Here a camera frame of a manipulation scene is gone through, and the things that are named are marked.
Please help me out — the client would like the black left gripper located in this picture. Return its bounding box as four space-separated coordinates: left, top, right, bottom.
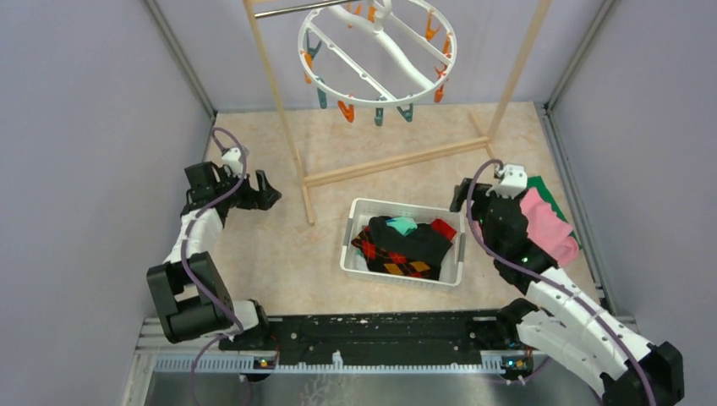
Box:
214 166 280 211

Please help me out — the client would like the red sock with cat face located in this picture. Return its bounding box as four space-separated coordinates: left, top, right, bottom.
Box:
430 218 457 241

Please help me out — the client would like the wooden drying rack frame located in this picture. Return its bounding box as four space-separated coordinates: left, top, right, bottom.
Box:
243 1 551 224

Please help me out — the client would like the teal patterned sock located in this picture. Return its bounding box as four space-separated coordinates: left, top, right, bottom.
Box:
386 217 418 236

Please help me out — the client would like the white perforated plastic basket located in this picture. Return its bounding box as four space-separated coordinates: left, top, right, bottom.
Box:
340 198 467 291

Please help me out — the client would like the black argyle sock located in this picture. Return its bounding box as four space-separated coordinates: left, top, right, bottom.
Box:
350 226 441 280

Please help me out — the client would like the white round sock hanger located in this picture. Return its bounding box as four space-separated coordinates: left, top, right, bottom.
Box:
297 1 458 113

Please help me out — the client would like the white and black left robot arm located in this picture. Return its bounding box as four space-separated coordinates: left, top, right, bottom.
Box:
146 162 282 350

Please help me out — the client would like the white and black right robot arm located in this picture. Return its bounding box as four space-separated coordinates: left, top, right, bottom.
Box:
450 178 685 405

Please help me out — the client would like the green cloth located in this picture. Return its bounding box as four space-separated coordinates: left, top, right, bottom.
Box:
525 176 582 251

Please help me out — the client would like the pink cloth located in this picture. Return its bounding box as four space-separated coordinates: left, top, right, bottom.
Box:
519 188 579 267

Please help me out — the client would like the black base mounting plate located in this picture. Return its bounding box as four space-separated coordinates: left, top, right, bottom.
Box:
219 310 545 381

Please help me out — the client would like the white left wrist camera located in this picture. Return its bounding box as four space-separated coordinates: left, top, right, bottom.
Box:
222 146 246 179

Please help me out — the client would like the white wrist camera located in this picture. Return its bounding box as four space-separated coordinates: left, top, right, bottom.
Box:
486 164 528 199
222 146 246 179

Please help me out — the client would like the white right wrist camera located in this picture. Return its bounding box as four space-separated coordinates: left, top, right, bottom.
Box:
486 164 528 199

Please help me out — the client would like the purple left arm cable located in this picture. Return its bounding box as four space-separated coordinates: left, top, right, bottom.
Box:
180 127 253 406

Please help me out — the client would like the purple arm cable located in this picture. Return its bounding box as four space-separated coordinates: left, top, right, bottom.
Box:
180 127 253 406
465 159 660 406

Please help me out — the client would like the white slotted cable duct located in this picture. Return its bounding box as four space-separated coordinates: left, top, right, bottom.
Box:
154 354 506 375

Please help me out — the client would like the aluminium rail frame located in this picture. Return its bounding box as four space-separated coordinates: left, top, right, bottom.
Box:
124 299 683 405

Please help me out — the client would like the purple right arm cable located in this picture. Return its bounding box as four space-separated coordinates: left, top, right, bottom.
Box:
465 159 660 406

